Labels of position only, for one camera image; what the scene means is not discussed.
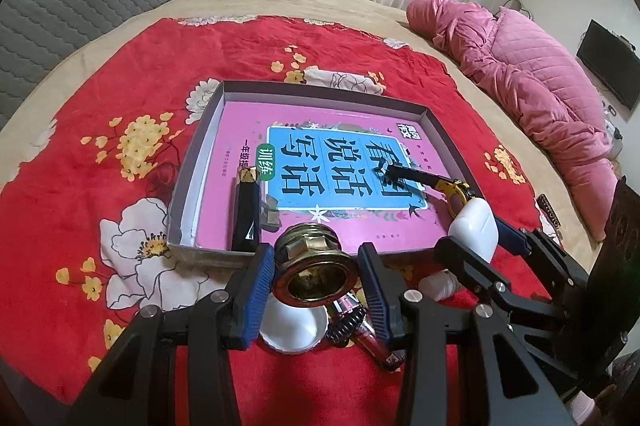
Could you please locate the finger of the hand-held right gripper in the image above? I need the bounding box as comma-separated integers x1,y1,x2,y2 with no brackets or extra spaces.
495,216,591,302
434,237,596,387

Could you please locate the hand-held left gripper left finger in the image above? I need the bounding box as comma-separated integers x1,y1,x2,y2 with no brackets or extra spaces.
65,245,276,426

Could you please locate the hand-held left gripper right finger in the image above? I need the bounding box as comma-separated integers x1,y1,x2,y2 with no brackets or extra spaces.
357,242,576,426

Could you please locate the white pill bottle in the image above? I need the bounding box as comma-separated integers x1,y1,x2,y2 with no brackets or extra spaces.
417,270,463,302

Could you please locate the white earbuds case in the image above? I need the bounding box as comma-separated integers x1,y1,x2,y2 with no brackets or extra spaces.
447,198,498,264

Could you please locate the red lighter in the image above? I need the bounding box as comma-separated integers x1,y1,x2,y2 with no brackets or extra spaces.
332,291,406,372

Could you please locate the black hair clip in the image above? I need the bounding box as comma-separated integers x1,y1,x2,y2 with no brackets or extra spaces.
326,306,368,347

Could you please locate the white plastic cap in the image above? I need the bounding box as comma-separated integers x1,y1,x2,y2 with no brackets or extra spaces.
259,293,330,354

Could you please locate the brass pipe fitting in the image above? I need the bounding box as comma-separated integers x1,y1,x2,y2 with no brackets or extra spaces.
272,222,358,307

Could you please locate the black case with gold top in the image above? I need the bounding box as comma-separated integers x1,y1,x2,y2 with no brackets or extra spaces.
231,168,262,254

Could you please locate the grey cardboard tray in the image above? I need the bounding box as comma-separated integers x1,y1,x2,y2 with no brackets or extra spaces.
166,79,488,274

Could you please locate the pink quilted jacket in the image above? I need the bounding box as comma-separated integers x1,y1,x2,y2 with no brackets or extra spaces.
405,0,626,242

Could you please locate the pink book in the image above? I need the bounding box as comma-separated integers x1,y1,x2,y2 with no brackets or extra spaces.
192,101,453,254

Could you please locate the black television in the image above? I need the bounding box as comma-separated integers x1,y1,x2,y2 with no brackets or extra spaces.
576,20,640,111

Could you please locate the red floral blanket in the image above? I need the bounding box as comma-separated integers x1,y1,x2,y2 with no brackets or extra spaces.
0,16,556,407

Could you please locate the beige bedsheet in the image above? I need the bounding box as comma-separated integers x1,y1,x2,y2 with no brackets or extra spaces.
0,0,616,257

